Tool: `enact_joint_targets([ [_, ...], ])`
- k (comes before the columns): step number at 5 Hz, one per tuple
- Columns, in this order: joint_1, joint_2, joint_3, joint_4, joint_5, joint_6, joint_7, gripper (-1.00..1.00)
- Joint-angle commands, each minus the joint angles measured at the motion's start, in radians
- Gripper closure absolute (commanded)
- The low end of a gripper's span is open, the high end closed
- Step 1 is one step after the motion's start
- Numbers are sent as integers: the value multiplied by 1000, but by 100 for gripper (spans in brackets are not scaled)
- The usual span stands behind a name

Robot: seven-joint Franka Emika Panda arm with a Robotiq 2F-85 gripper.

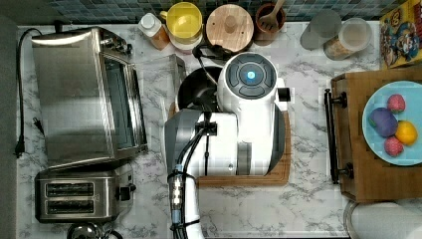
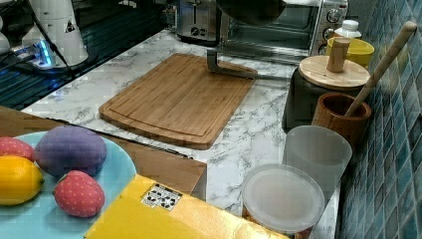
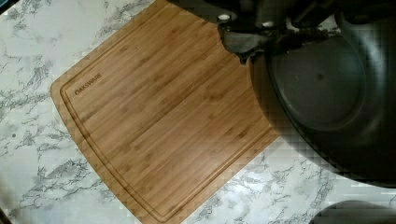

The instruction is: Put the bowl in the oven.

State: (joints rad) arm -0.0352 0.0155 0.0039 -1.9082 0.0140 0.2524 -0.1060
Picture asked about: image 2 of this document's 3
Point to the dark bowl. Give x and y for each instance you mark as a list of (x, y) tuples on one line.
[(253, 12)]

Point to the bamboo cutting board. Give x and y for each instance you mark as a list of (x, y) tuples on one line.
[(180, 101)]

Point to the wooden drawer box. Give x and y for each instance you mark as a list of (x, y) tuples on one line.
[(171, 168)]

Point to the silver two-slot toaster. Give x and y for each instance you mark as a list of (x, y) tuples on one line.
[(198, 20)]

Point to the clear lidded cereal jar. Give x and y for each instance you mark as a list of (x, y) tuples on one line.
[(283, 199)]

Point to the yellow cereal box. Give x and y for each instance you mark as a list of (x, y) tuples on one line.
[(146, 209)]

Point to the frosted plastic cup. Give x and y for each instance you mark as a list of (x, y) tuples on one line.
[(321, 153)]

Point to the brown wooden utensil cup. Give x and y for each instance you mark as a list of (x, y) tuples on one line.
[(330, 113)]

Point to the dark canister with wooden lid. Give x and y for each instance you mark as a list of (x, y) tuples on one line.
[(311, 80)]

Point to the purple toy fruit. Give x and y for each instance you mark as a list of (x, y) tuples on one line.
[(65, 148)]

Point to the red toy strawberry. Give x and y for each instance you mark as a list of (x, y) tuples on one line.
[(78, 194), (15, 146)]

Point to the yellow cup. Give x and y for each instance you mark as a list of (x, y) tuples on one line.
[(344, 52)]

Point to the white-capped bottle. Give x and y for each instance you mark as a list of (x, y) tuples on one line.
[(348, 29)]

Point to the light blue plate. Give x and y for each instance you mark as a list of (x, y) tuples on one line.
[(42, 218)]

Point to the yellow toy lemon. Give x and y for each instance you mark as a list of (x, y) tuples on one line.
[(20, 180)]

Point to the wooden stick utensil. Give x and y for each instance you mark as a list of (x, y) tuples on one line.
[(392, 52)]

